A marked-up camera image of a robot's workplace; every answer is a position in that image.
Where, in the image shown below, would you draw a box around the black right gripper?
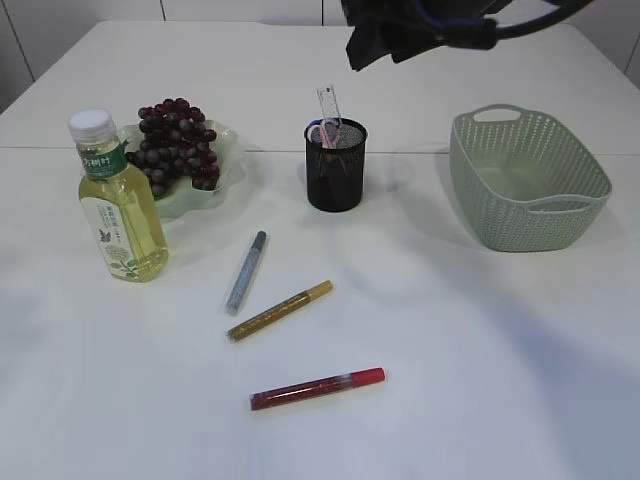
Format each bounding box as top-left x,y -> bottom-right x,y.
341,0 -> 498,71

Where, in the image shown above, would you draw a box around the clear plastic ruler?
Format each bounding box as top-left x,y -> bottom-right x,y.
316,84 -> 342,127

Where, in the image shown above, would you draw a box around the pink purple safety scissors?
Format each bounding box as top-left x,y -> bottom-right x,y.
313,120 -> 341,149

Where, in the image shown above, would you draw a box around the blue safety scissors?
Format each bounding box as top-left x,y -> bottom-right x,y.
306,120 -> 325,144

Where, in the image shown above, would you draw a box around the purple artificial grape bunch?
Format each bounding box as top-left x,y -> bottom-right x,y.
125,97 -> 221,199

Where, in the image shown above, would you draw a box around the silver glitter marker pen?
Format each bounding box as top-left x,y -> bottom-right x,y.
225,230 -> 267,316

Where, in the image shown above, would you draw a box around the yellow tea drink bottle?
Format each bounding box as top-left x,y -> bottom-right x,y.
68,109 -> 169,283

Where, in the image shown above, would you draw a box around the gold glitter marker pen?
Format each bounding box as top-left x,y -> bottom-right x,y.
226,280 -> 334,343

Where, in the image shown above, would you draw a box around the red glitter marker pen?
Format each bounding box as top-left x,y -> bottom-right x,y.
250,367 -> 386,411

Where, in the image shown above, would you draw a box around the black mesh pen holder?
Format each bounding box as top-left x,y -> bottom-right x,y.
304,119 -> 368,213

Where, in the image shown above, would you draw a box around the green plastic woven basket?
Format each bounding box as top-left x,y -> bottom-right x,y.
449,104 -> 613,253

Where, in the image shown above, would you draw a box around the green ruffled glass plate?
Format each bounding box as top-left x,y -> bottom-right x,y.
118,114 -> 243,218

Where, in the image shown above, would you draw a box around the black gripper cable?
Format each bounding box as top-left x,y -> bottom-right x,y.
414,0 -> 596,51

